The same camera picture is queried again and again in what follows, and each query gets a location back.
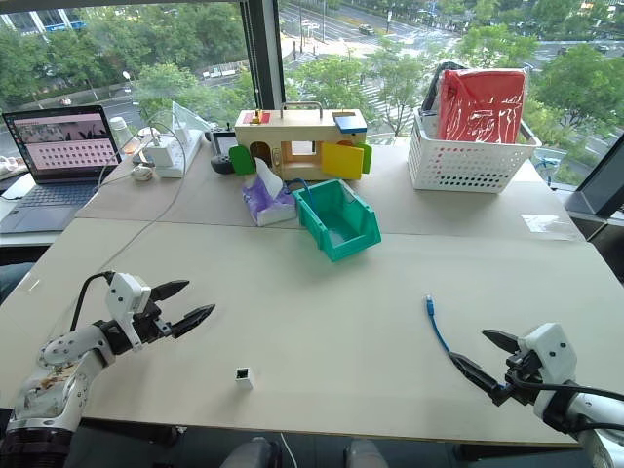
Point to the red plastic-wrapped bag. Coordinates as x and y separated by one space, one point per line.
482 107

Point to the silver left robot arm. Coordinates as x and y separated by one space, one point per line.
58 385

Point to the purple tissue pack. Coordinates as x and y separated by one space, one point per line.
268 200

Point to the white power strip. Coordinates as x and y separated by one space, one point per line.
187 148

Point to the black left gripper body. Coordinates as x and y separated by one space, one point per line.
152 324

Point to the small white brown figurine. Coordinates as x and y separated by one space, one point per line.
143 172

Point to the small white connector block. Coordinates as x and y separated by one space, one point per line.
244 378

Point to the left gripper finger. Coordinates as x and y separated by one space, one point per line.
195 319
168 290

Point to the clear bottle with white cap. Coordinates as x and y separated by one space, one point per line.
121 136

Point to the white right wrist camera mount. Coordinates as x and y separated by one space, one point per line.
551 351

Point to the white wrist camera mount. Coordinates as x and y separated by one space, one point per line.
124 292
551 351

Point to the white perforated plastic basket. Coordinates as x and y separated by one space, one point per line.
463 166

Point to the white power adapter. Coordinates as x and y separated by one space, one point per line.
158 153

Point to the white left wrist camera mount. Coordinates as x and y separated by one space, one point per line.
124 292

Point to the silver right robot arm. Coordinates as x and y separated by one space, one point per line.
592 419

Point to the black remote controller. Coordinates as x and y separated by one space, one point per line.
222 146

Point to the open laptop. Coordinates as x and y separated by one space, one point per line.
58 146

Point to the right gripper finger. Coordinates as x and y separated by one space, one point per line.
502 339
478 378

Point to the green plastic storage bin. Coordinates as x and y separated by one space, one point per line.
341 214

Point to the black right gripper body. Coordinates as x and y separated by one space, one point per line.
524 373

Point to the dark window frame pillar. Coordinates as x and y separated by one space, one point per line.
265 53

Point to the clear plastic film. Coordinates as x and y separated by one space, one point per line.
548 225

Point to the clear plastic triangle sheet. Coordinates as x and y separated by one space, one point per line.
187 117

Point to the black monitor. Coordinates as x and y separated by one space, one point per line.
602 190

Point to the wooden box with coloured doors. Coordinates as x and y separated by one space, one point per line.
292 134

